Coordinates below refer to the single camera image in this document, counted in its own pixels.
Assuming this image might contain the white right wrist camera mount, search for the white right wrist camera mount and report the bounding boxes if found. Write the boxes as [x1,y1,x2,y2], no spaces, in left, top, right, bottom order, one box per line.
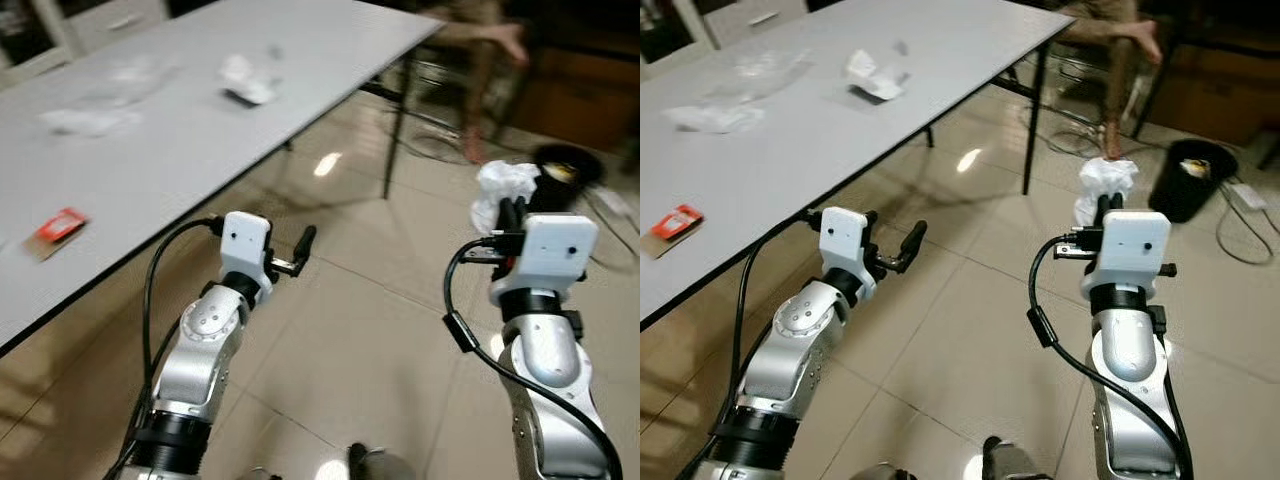
[490,212,599,301]
[1080,210,1173,299]

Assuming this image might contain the robot right leg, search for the robot right leg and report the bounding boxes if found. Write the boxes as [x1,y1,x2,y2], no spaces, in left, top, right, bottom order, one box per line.
[980,435,1051,480]
[348,443,416,480]

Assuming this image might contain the metal chair frame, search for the metal chair frame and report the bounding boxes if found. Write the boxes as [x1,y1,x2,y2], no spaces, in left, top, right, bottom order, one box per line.
[405,50,481,161]
[1045,45,1116,156]

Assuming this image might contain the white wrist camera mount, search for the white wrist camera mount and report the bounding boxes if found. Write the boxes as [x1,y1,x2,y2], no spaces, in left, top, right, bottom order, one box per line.
[818,207,871,276]
[1080,210,1173,299]
[220,211,273,286]
[490,212,599,301]

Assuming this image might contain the black plastic rubbish bin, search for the black plastic rubbish bin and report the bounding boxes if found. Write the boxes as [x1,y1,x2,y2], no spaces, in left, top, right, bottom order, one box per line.
[528,143,605,216]
[1148,139,1239,224]

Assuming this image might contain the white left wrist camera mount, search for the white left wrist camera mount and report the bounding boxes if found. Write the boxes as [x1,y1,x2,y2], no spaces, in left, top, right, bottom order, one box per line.
[818,207,871,276]
[220,211,273,286]

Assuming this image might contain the long grey table black legs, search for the long grey table black legs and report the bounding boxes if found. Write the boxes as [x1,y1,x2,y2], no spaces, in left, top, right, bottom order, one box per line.
[640,0,1076,331]
[0,0,446,356]

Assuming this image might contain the clear plastic bag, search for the clear plastic bag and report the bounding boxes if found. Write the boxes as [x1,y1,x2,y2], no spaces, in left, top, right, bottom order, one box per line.
[700,50,813,104]
[75,58,183,109]

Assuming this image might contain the red packet on brown card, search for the red packet on brown card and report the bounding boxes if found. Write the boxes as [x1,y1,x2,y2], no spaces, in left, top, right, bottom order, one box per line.
[650,203,706,259]
[22,207,91,264]

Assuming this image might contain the crumpled white paper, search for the crumpled white paper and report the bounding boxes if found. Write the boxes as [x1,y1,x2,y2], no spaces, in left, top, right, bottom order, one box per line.
[218,53,281,106]
[845,48,911,102]

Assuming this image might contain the brown wooden cabinet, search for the brown wooden cabinet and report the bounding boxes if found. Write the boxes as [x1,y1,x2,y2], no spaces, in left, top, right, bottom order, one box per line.
[1160,40,1280,141]
[515,45,641,153]

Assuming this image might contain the barefoot person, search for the barefoot person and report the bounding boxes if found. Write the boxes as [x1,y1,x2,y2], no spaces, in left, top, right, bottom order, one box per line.
[1050,0,1166,161]
[415,0,531,166]

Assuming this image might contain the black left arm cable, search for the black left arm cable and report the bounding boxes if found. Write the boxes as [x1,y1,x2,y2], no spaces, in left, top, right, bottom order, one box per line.
[680,212,823,480]
[105,215,226,480]

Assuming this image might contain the white tissue wad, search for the white tissue wad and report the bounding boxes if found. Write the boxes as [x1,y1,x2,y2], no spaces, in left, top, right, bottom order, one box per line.
[1073,158,1139,229]
[470,160,542,237]

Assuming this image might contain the white drawer cabinet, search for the white drawer cabinet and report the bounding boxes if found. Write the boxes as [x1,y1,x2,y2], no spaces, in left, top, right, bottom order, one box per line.
[640,0,811,51]
[0,0,171,86]

